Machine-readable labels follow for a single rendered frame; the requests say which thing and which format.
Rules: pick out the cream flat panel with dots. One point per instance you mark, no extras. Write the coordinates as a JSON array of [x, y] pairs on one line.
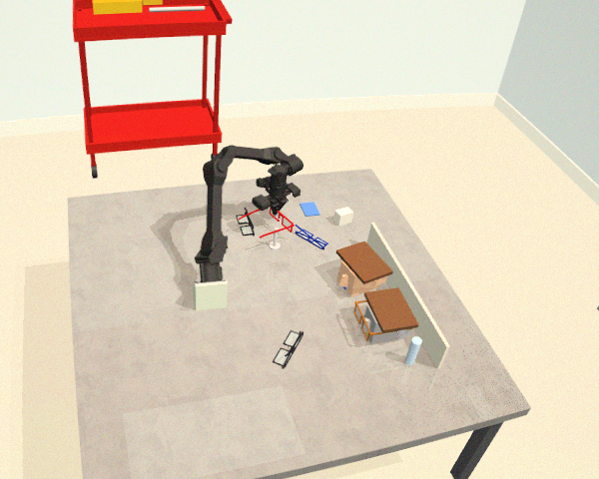
[[427, 329]]

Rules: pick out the blue flat rectangular tag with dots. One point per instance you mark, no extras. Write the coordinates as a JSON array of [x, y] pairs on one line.
[[310, 209]]

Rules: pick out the black rectangular glasses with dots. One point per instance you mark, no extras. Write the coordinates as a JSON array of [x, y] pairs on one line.
[[246, 230]]

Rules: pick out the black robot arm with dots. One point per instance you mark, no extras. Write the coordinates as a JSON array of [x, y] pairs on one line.
[[214, 243]]

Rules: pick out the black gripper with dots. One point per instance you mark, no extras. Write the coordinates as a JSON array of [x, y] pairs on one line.
[[277, 197]]

